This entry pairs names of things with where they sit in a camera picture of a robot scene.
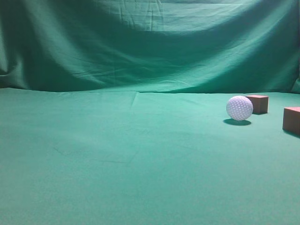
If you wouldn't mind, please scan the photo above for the white dimpled golf ball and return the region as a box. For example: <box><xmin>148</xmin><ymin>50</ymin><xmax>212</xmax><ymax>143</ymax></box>
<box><xmin>226</xmin><ymin>96</ymin><xmax>253</xmax><ymax>121</ymax></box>

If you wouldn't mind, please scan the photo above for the brown wooden cube block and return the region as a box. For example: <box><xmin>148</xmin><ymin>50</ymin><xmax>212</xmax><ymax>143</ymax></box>
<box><xmin>246</xmin><ymin>95</ymin><xmax>269</xmax><ymax>114</ymax></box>

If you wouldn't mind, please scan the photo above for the brown cube block at edge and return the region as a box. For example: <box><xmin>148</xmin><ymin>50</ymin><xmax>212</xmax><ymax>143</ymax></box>
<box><xmin>283</xmin><ymin>106</ymin><xmax>300</xmax><ymax>135</ymax></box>

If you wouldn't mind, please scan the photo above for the green cloth backdrop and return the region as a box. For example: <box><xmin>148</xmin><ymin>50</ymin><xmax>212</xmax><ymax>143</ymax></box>
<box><xmin>0</xmin><ymin>0</ymin><xmax>300</xmax><ymax>225</ymax></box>

